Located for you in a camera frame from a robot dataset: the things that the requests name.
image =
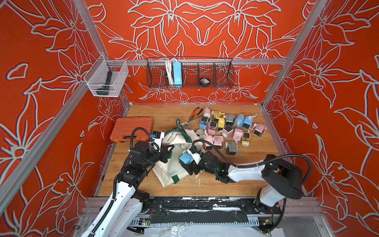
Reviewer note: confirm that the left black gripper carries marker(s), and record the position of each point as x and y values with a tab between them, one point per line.
164	152

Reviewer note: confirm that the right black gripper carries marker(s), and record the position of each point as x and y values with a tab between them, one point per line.
196	166

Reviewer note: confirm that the grey green pencil sharpener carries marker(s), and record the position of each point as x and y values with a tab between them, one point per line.
231	148

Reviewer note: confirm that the grey white pencil sharpener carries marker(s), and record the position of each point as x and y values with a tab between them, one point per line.
200	133

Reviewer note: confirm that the cream tote bag green handles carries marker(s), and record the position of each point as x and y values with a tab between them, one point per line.
172	172

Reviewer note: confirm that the pink cube sharpener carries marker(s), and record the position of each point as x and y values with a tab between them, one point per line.
227	131

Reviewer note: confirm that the yellow tall pencil sharpener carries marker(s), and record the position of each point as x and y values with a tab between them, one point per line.
221	123

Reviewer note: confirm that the blue grey square sharpener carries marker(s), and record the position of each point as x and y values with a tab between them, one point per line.
203	122

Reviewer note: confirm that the yellow black square sharpener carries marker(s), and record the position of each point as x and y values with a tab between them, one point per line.
245	141

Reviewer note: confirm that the grey clear pencil sharpener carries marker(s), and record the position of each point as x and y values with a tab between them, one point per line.
229	119

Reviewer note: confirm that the blue crank pencil sharpener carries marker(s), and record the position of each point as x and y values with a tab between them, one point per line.
248	121

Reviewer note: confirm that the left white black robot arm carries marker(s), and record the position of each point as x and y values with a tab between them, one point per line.
126	200

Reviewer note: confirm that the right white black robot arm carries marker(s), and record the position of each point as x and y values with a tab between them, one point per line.
284	180

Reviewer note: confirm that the orange plastic tool case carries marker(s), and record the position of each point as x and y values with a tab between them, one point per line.
124	127

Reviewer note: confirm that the small black device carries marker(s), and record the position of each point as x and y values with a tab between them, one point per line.
204	82

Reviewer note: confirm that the dark green flashlight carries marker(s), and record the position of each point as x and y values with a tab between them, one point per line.
104	90

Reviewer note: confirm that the light blue box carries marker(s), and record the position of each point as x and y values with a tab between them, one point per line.
177	72

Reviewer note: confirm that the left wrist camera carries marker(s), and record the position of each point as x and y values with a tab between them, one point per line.
157	137

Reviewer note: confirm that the orange handled pliers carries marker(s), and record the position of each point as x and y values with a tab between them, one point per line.
196	112

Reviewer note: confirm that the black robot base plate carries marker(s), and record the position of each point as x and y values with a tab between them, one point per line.
227	211

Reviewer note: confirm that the black wire wall basket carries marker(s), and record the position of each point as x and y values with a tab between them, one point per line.
220	71

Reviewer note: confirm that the clear acrylic wall bin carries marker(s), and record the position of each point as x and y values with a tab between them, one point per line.
97	74

